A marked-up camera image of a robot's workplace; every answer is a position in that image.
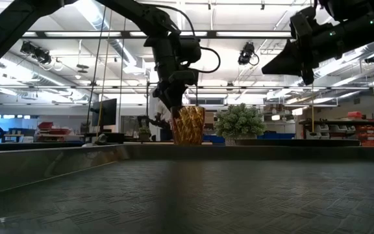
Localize black overhead frame beam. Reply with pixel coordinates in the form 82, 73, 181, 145
0, 30, 293, 40

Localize grey rounded object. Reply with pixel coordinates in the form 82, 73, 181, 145
95, 133, 109, 146

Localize green artificial potted plant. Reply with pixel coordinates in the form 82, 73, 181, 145
214, 103, 268, 146

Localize amber faceted glass cup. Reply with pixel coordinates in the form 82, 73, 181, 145
170, 105, 206, 146

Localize black textured serving tray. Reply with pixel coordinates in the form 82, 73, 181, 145
0, 142, 374, 234

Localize blue storage bins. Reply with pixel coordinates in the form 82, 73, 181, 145
203, 132, 295, 144

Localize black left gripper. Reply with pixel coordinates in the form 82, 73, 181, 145
143, 34, 200, 109

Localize red storage bins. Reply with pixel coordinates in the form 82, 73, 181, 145
36, 122, 73, 136

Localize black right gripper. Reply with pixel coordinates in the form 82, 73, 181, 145
262, 5, 350, 86

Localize small background potted plant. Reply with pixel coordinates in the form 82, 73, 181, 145
138, 127, 151, 142

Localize thin yellow hanging cable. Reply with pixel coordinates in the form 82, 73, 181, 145
95, 9, 112, 137

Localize thin black hanging cable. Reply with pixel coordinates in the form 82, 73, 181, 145
85, 5, 107, 137

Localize black overhead camera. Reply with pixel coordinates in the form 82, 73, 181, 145
238, 41, 260, 66

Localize black ceiling camera cluster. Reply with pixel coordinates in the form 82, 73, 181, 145
19, 40, 53, 66

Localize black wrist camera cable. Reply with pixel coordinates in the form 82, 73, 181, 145
193, 46, 221, 74

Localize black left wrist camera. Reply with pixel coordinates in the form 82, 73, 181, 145
177, 36, 203, 65

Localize black computer monitor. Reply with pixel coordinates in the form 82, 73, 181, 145
91, 98, 118, 127

